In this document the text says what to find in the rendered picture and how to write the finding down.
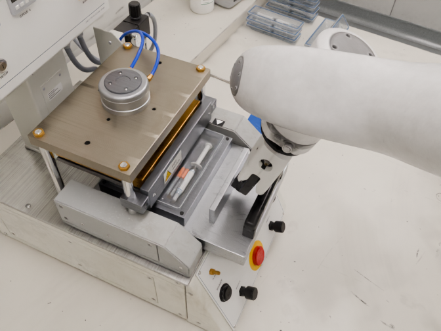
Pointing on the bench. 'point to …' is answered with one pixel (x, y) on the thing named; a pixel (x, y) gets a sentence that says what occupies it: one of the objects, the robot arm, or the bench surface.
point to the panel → (236, 270)
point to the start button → (226, 293)
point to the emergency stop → (258, 255)
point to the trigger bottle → (202, 6)
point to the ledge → (183, 31)
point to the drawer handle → (256, 211)
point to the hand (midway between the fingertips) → (244, 182)
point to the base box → (117, 269)
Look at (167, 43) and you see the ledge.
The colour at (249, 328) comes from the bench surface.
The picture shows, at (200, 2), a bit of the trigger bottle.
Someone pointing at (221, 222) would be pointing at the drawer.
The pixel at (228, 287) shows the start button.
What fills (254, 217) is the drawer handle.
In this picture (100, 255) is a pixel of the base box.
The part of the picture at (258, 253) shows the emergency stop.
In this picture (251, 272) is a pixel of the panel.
